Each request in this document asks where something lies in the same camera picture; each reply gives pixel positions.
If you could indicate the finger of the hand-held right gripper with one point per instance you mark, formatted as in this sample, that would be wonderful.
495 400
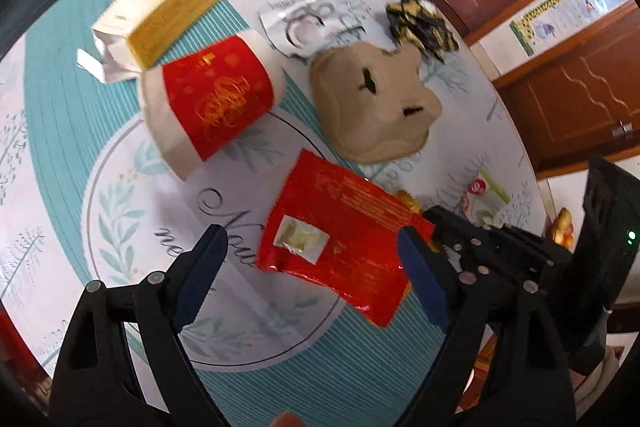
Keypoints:
475 257
480 229

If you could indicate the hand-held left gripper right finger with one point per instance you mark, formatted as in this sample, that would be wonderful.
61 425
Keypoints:
422 277

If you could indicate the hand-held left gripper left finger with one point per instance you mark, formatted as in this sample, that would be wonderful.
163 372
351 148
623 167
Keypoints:
197 279

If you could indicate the red foil packet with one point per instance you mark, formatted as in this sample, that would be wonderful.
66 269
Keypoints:
340 232

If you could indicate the yellow toothpaste box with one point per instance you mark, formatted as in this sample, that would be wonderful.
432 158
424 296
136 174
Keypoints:
170 2

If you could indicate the person's left hand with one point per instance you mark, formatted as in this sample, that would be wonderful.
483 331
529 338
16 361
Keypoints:
289 421

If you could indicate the small packet red label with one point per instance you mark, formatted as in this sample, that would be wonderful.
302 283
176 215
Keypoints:
482 197

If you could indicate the orange yellow packet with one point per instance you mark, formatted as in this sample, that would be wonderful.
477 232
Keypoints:
562 229

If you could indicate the small yellow wrapper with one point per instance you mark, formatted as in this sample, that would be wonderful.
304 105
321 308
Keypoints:
407 202

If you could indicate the red and white paper cup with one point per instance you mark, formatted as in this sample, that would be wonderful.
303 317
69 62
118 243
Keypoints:
215 102

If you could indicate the black gold wrapper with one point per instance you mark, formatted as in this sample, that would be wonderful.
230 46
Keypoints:
420 22

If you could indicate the torn silver wrapper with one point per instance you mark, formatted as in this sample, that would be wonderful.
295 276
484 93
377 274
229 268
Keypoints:
300 9

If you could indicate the animal print wall poster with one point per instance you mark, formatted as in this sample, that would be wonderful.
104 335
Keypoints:
565 2

